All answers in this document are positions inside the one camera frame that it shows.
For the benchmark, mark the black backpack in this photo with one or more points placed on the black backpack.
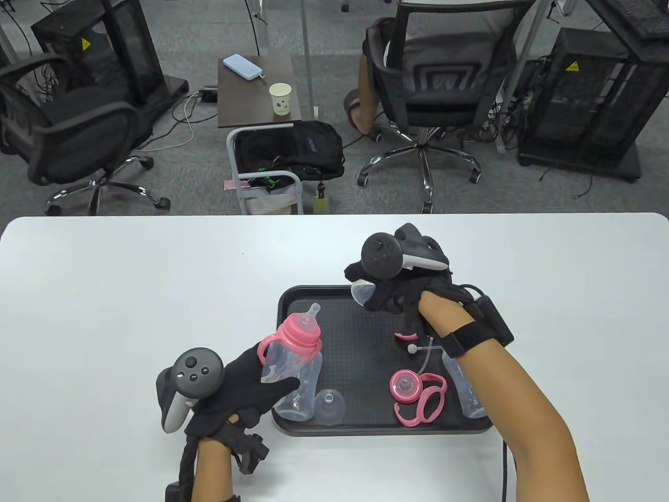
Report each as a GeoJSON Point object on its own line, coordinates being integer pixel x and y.
{"type": "Point", "coordinates": [313, 151]}

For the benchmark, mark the black mesh equipment cabinet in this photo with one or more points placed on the black mesh equipment cabinet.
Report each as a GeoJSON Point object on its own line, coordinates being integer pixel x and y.
{"type": "Point", "coordinates": [590, 104]}
{"type": "Point", "coordinates": [130, 47]}

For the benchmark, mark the white paper cup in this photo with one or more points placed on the white paper cup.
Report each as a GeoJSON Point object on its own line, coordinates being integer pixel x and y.
{"type": "Point", "coordinates": [280, 102]}

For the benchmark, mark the black mesh office chair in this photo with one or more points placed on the black mesh office chair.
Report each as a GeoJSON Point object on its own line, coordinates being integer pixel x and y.
{"type": "Point", "coordinates": [449, 78]}
{"type": "Point", "coordinates": [78, 136]}

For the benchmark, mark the green clip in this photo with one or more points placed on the green clip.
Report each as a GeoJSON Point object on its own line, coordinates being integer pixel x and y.
{"type": "Point", "coordinates": [270, 183]}

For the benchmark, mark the grey handheld controller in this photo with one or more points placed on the grey handheld controller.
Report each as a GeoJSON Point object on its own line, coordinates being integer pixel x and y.
{"type": "Point", "coordinates": [381, 256]}
{"type": "Point", "coordinates": [196, 371]}

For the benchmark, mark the brown side table white frame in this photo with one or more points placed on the brown side table white frame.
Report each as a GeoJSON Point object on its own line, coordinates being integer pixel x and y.
{"type": "Point", "coordinates": [245, 104]}

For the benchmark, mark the grey slanted desk leg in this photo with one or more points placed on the grey slanted desk leg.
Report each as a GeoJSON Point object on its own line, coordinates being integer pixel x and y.
{"type": "Point", "coordinates": [507, 130]}

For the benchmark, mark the person's left hand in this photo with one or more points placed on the person's left hand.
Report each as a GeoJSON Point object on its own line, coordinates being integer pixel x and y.
{"type": "Point", "coordinates": [240, 381]}

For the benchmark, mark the clear plastic baby bottle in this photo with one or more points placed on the clear plastic baby bottle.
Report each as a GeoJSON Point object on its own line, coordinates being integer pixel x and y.
{"type": "Point", "coordinates": [468, 400]}
{"type": "Point", "coordinates": [306, 376]}

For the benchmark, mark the white plastic bag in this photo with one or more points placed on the white plastic bag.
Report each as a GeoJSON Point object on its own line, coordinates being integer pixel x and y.
{"type": "Point", "coordinates": [266, 203]}

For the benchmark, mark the grey metal pole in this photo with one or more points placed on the grey metal pole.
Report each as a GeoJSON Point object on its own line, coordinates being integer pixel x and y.
{"type": "Point", "coordinates": [307, 52]}

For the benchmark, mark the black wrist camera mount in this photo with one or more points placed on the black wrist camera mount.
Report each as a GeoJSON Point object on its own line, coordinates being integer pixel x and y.
{"type": "Point", "coordinates": [251, 449]}

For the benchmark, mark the person's left forearm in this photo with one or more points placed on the person's left forearm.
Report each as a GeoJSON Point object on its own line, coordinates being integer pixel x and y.
{"type": "Point", "coordinates": [211, 470]}

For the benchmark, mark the small yellow-green bottle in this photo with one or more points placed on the small yellow-green bottle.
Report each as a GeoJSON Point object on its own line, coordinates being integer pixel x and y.
{"type": "Point", "coordinates": [322, 205]}

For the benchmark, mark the white desk leg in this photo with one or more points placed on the white desk leg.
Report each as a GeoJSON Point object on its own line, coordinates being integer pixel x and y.
{"type": "Point", "coordinates": [264, 26]}

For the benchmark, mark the pink tape piece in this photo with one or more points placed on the pink tape piece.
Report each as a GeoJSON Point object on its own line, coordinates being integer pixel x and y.
{"type": "Point", "coordinates": [230, 185]}

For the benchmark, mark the clear dome bottle cap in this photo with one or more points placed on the clear dome bottle cap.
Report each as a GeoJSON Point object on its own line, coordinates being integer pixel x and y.
{"type": "Point", "coordinates": [361, 294]}
{"type": "Point", "coordinates": [330, 408]}

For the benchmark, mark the light blue power bank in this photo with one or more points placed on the light blue power bank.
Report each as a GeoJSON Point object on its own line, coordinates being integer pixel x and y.
{"type": "Point", "coordinates": [241, 67]}

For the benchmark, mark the person's right forearm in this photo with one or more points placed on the person's right forearm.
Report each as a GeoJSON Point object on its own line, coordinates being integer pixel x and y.
{"type": "Point", "coordinates": [522, 397]}

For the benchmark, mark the black wrist battery box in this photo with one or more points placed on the black wrist battery box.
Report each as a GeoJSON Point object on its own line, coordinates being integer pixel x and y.
{"type": "Point", "coordinates": [176, 494]}
{"type": "Point", "coordinates": [496, 319]}

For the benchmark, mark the black power strip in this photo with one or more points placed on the black power strip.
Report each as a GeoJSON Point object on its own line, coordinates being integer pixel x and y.
{"type": "Point", "coordinates": [209, 95]}

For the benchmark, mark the pink collar with nipple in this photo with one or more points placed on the pink collar with nipple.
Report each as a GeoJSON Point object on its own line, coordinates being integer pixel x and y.
{"type": "Point", "coordinates": [405, 387]}
{"type": "Point", "coordinates": [298, 329]}

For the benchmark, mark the black plastic tray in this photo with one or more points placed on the black plastic tray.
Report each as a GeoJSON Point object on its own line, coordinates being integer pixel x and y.
{"type": "Point", "coordinates": [366, 376]}

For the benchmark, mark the person's right hand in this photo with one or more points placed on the person's right hand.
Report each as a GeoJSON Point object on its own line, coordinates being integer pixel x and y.
{"type": "Point", "coordinates": [402, 295]}

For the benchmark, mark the black sandal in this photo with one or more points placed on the black sandal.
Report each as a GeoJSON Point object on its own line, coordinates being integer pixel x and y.
{"type": "Point", "coordinates": [349, 107]}

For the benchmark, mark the black keyboard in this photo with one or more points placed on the black keyboard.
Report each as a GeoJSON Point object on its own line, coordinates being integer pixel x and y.
{"type": "Point", "coordinates": [648, 21]}

